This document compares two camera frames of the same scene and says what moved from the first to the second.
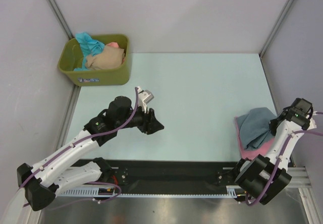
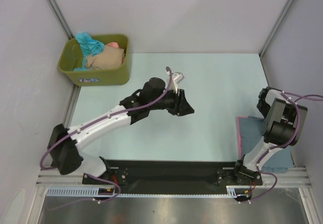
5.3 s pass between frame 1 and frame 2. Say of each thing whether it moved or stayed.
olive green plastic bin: stayed
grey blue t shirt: moved
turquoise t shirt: stayed
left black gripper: moved
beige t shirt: stayed
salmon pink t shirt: stayed
